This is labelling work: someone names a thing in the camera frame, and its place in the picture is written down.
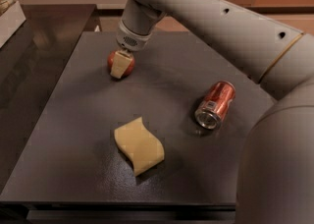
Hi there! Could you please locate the red soda can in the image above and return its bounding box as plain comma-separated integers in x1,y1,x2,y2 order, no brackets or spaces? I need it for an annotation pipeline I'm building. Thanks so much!
194,81,236,130

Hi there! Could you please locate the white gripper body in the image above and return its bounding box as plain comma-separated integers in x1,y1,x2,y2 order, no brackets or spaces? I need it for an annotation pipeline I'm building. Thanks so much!
116,21,151,52

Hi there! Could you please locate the red apple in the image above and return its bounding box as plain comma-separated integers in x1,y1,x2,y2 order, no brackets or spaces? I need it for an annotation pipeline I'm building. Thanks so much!
107,50,136,79

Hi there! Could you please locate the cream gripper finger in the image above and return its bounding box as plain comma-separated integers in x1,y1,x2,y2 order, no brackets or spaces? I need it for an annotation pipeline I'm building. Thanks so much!
109,48,132,80

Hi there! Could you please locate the yellow wavy sponge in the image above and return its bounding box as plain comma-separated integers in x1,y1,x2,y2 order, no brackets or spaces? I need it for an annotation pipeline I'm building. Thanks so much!
114,117,165,176

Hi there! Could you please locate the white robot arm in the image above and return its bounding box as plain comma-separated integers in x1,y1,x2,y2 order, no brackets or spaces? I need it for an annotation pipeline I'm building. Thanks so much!
117,0,314,224

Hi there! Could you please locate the dark side cabinet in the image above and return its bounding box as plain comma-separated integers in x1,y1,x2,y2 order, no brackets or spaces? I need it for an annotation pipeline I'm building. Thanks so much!
0,4,99,192

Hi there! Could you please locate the white box on cabinet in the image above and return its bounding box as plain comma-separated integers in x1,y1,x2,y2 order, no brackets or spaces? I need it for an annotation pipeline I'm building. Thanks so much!
0,1,26,48

